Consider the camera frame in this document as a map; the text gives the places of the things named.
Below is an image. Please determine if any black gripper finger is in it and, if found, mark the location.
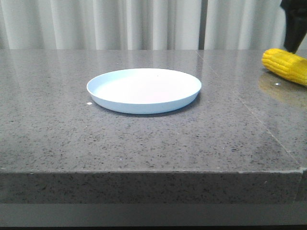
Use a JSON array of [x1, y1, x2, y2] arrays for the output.
[[280, 0, 307, 53]]

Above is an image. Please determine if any yellow corn cob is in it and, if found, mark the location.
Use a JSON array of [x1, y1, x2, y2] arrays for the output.
[[261, 48, 307, 86]]

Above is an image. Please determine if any light blue round plate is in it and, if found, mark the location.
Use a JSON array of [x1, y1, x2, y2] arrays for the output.
[[87, 68, 202, 115]]

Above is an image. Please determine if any grey pleated curtain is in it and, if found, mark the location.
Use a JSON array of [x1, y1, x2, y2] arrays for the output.
[[0, 0, 285, 50]]

